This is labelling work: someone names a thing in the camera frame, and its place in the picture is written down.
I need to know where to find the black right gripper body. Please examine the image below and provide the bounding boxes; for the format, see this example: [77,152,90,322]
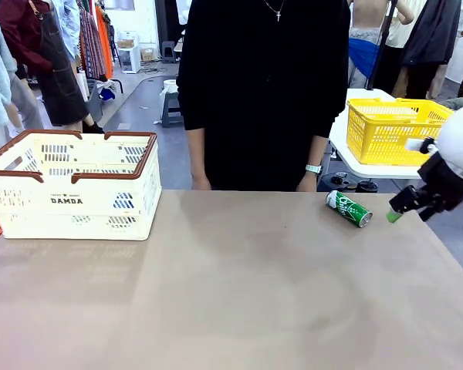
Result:
[416,151,463,211]

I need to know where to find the dark green drink can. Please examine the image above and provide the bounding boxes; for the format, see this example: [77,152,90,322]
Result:
[325,190,373,229]

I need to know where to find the blue drink can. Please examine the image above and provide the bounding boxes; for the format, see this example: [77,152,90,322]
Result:
[113,192,136,210]

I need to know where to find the person's left forearm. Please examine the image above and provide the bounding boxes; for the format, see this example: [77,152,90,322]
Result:
[306,134,330,167]

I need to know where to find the person's right forearm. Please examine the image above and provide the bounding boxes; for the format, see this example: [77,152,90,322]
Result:
[186,129,208,179]

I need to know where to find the yellow plastic shopping basket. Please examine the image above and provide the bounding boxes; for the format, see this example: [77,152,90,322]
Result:
[346,97,455,167]

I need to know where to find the cream shopping basket brown rim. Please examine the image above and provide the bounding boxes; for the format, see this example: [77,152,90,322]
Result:
[0,129,163,242]

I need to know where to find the person's left hand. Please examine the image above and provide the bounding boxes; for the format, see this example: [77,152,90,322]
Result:
[296,172,319,193]

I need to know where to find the white side table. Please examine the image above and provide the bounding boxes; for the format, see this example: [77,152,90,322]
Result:
[328,88,428,180]

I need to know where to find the black hanging jacket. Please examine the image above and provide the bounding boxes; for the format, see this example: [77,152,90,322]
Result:
[400,0,462,100]

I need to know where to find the black tripod pole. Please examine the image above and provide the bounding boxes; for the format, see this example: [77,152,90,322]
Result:
[364,0,398,92]

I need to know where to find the person in black sweater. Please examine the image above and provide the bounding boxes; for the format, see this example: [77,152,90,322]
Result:
[176,0,351,193]

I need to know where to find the grey step stool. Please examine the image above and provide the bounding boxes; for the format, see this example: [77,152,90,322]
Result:
[161,91,184,129]

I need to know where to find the black plastic stool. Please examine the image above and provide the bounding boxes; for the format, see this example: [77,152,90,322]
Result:
[161,39,177,65]

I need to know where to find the small white cabinet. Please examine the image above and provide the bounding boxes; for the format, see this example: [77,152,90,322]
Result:
[117,30,142,75]

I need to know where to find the orange hanging garment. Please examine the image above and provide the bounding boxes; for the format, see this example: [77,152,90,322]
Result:
[95,5,114,79]

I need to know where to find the striped patterned hanging garment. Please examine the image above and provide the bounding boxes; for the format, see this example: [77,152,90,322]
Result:
[78,0,107,80]

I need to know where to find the mannequin maroon shirt dark apron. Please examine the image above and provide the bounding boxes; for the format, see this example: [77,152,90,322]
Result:
[0,0,105,135]

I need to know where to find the light blue hanging shirt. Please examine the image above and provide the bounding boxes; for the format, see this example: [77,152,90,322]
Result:
[52,0,81,61]

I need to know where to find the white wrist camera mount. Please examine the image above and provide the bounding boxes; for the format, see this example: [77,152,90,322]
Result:
[405,137,438,156]

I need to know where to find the silver cross necklace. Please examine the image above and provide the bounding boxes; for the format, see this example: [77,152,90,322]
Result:
[262,0,287,22]

